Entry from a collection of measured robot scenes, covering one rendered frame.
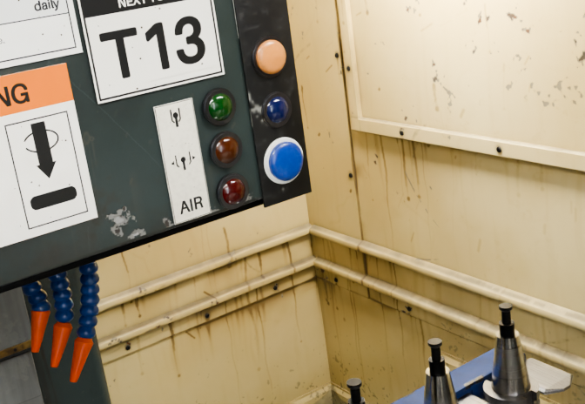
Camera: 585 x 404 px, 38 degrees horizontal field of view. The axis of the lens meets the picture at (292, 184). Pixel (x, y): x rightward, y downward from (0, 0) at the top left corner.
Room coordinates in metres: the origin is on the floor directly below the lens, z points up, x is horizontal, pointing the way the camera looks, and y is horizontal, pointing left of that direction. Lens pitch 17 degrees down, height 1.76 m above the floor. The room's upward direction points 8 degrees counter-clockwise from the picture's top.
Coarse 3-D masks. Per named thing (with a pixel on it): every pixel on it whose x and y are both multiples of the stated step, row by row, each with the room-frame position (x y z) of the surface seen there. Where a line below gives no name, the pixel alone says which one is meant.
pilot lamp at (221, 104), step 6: (216, 96) 0.61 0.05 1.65; (222, 96) 0.61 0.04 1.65; (210, 102) 0.60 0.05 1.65; (216, 102) 0.60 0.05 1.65; (222, 102) 0.61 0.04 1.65; (228, 102) 0.61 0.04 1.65; (210, 108) 0.60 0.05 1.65; (216, 108) 0.60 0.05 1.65; (222, 108) 0.61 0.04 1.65; (228, 108) 0.61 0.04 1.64; (216, 114) 0.60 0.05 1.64; (222, 114) 0.61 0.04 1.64; (228, 114) 0.61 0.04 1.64
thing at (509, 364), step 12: (516, 336) 0.87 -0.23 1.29; (504, 348) 0.86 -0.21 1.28; (516, 348) 0.86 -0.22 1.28; (504, 360) 0.86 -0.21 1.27; (516, 360) 0.86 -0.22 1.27; (492, 372) 0.88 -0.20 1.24; (504, 372) 0.86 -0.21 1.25; (516, 372) 0.86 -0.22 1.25; (492, 384) 0.88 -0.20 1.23; (504, 384) 0.86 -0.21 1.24; (516, 384) 0.86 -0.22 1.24; (528, 384) 0.86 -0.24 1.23
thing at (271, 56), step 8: (272, 40) 0.63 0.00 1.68; (264, 48) 0.63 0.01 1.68; (272, 48) 0.63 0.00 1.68; (280, 48) 0.64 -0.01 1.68; (256, 56) 0.63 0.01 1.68; (264, 56) 0.63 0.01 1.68; (272, 56) 0.63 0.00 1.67; (280, 56) 0.63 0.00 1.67; (264, 64) 0.63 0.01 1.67; (272, 64) 0.63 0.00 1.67; (280, 64) 0.63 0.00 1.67; (272, 72) 0.63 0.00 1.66
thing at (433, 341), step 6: (432, 342) 0.81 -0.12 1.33; (438, 342) 0.81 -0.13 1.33; (432, 348) 0.81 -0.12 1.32; (438, 348) 0.81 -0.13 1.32; (432, 354) 0.81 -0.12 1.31; (438, 354) 0.81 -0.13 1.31; (432, 360) 0.81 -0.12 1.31; (438, 360) 0.81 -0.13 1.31; (444, 360) 0.81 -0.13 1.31; (432, 366) 0.81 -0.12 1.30; (438, 366) 0.81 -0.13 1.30; (444, 366) 0.81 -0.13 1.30; (432, 372) 0.81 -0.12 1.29; (438, 372) 0.81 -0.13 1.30; (444, 372) 0.81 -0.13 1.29
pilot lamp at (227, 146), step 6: (222, 138) 0.61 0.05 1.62; (228, 138) 0.61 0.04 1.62; (222, 144) 0.61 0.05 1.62; (228, 144) 0.61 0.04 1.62; (234, 144) 0.61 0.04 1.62; (216, 150) 0.60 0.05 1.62; (222, 150) 0.60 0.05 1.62; (228, 150) 0.61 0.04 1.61; (234, 150) 0.61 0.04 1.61; (222, 156) 0.60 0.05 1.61; (228, 156) 0.61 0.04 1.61; (234, 156) 0.61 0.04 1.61; (222, 162) 0.61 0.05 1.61; (228, 162) 0.61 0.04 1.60
